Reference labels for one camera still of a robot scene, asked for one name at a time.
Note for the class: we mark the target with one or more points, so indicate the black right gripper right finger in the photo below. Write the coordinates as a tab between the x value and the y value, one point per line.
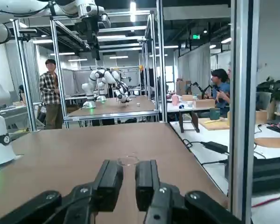
147	186

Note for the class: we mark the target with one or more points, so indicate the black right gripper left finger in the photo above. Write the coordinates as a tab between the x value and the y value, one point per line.
107	186

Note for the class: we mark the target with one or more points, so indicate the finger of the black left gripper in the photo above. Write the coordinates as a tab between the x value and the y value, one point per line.
95	53

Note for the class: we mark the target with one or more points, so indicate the glass test tube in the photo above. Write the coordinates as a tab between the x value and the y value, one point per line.
130	163

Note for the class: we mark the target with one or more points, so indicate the standing person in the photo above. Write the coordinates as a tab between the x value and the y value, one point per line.
50	88

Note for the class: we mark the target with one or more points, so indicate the brown background table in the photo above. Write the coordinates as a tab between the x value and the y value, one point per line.
121	107

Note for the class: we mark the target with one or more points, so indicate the white side bench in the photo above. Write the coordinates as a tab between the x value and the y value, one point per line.
212	175

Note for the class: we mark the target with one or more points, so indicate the black power adapter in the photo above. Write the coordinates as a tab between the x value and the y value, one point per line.
214	147

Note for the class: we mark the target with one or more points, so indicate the wooden board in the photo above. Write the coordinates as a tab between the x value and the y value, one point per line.
212	124

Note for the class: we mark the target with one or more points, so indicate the pink container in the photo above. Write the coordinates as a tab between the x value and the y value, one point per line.
176	100

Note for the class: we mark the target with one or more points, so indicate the green cup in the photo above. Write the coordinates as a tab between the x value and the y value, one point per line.
215	114

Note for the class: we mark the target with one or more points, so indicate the cardboard box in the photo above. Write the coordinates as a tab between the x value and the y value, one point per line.
204	103

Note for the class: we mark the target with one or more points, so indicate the green exit sign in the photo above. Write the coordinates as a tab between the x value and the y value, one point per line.
196	36

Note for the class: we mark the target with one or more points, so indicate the seated person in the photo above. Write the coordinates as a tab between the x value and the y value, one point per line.
221	91

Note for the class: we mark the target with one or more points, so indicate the long black case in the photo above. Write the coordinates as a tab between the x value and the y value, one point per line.
270	175

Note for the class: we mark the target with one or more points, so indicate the aluminium cell frame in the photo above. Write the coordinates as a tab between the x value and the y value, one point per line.
58	70

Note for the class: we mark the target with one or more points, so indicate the slim aluminium frame post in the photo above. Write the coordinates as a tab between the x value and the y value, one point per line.
162	70

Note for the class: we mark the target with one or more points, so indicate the thick aluminium frame post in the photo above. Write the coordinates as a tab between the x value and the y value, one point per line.
243	93

